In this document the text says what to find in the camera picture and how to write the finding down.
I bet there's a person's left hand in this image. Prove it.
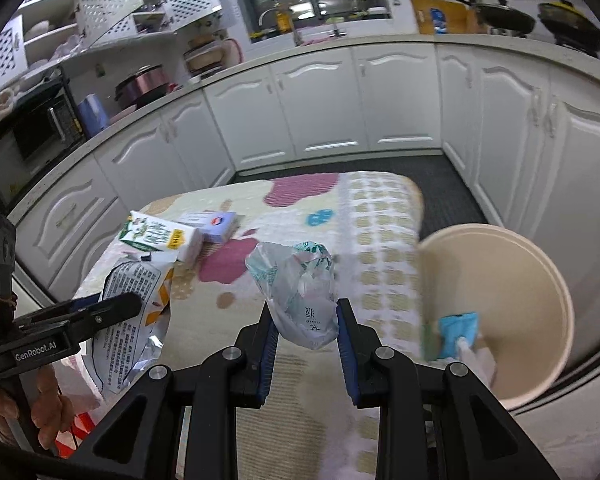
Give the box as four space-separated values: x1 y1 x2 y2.
0 352 76 448

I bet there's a blue pouch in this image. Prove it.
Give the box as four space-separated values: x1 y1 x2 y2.
437 311 481 361

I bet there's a beige plastic bin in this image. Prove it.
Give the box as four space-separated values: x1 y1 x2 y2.
417 223 576 411

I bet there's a yellow cutting board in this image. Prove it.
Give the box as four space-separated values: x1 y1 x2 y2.
411 0 473 36

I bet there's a white pouch orange pattern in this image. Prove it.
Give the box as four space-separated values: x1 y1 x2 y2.
87 252 178 396

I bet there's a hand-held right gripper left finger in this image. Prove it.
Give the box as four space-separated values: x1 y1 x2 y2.
72 305 281 480

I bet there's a tall steel faucet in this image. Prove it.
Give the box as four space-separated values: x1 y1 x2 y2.
259 7 306 46

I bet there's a row of white cabinet doors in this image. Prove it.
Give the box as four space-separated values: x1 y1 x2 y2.
7 42 600 281

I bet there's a colourful plastic bag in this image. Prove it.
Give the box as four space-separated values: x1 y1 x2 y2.
72 410 101 441

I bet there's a black pot yellow lid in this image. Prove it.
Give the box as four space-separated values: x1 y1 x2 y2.
537 2 600 56

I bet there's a black wok with lid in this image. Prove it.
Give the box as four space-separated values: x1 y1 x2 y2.
432 0 537 36

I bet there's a blue white container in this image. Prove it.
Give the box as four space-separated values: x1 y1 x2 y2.
77 96 110 137

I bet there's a green white milk carton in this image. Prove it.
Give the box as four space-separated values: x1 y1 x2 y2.
119 210 204 263

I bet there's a pink rice cooker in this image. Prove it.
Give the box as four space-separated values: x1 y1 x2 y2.
114 64 173 108

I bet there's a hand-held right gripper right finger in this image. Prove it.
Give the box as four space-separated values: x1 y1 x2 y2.
336 298 561 480

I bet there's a small blue white box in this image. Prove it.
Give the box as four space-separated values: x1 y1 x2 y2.
177 211 238 243

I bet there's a black microwave oven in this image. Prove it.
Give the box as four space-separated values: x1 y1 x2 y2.
0 80 88 201

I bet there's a pink cutting board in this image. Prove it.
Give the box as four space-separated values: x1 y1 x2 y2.
222 37 244 68

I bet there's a clear plastic bag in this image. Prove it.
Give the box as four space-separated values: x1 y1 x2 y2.
245 241 341 351

